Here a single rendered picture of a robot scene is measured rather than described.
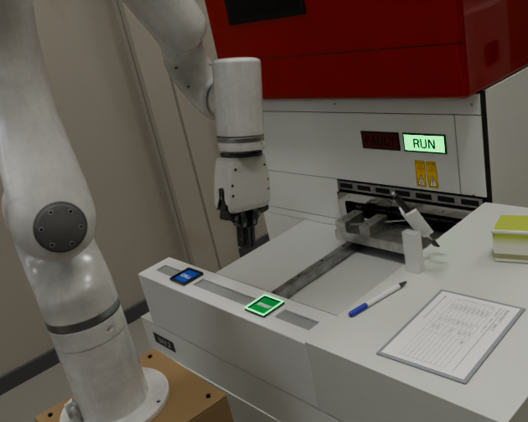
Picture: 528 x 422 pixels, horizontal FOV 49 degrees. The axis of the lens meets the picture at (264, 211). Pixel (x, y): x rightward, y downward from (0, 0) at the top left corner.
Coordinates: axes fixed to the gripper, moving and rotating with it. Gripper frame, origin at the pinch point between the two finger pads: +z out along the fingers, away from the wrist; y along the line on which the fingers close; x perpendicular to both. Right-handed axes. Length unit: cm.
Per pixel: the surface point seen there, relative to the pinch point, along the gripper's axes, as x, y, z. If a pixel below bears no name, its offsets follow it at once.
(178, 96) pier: -178, -108, -20
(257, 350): 1.0, -0.4, 22.6
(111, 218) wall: -191, -70, 40
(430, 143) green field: 2, -57, -11
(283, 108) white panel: -46, -55, -19
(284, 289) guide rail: -17.0, -25.2, 21.9
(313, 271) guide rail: -17.0, -35.6, 20.2
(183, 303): -21.9, 0.4, 18.9
